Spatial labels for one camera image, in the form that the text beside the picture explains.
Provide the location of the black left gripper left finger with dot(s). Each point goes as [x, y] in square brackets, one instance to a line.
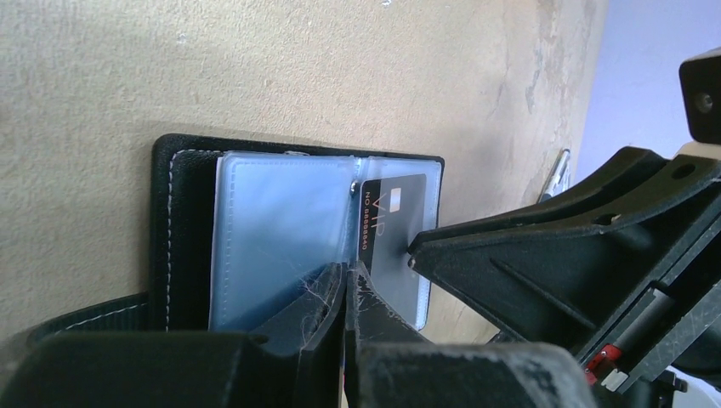
[108, 356]

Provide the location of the black leather card holder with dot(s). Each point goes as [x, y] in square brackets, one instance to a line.
[237, 226]

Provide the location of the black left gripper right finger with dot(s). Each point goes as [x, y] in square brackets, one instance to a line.
[390, 364]

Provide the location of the black VIP card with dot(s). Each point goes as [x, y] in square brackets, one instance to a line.
[391, 213]

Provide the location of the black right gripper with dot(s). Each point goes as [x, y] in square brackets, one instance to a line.
[631, 289]

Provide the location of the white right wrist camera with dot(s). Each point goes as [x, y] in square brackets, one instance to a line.
[699, 78]

